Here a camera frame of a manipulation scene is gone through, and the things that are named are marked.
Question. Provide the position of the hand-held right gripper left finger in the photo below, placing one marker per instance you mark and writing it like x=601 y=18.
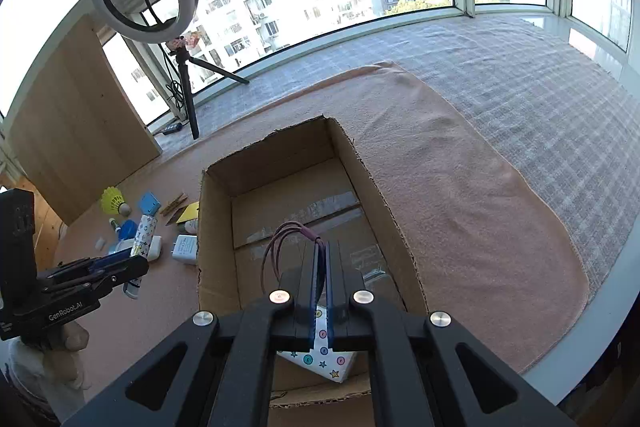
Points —
x=312 y=292

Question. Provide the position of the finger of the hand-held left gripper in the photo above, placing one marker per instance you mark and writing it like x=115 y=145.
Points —
x=127 y=271
x=107 y=262

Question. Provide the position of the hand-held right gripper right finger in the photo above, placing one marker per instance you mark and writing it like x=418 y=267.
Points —
x=332 y=292

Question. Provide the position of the small white cap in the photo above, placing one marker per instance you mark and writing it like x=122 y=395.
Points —
x=100 y=243

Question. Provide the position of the white plastic case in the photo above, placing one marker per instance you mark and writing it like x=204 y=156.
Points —
x=154 y=248

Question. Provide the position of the green and white marker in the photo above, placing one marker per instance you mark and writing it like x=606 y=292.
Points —
x=114 y=224

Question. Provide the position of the blue round lid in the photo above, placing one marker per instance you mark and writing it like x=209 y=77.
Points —
x=129 y=229

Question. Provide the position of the star-patterned white tube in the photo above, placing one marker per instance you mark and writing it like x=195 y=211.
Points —
x=145 y=232

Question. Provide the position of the white charger adapter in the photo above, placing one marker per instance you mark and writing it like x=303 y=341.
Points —
x=186 y=249

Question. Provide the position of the yellow shuttlecock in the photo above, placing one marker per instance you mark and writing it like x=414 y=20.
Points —
x=112 y=199

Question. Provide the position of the blue phone stand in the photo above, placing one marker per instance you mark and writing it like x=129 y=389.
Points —
x=149 y=203

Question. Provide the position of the wooden clothespin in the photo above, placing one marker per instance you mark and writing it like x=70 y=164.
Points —
x=172 y=202
x=175 y=208

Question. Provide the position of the yellow ruler card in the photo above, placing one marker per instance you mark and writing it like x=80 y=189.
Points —
x=189 y=212

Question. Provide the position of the cardboard box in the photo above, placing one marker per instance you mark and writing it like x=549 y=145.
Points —
x=290 y=207

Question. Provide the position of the person's left hand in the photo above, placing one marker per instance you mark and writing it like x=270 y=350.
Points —
x=45 y=372

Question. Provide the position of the star-patterned white box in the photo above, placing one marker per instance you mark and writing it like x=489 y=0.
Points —
x=325 y=364

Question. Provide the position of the light wooden board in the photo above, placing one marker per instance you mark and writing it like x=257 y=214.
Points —
x=75 y=122

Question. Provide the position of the peach blanket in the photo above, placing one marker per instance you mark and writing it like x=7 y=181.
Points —
x=450 y=207

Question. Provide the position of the black inline remote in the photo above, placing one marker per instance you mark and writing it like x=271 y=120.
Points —
x=171 y=129

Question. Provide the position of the black tripod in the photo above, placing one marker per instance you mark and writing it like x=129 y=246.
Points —
x=190 y=107

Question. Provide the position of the grey plaid mat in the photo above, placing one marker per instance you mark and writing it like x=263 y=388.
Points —
x=525 y=82

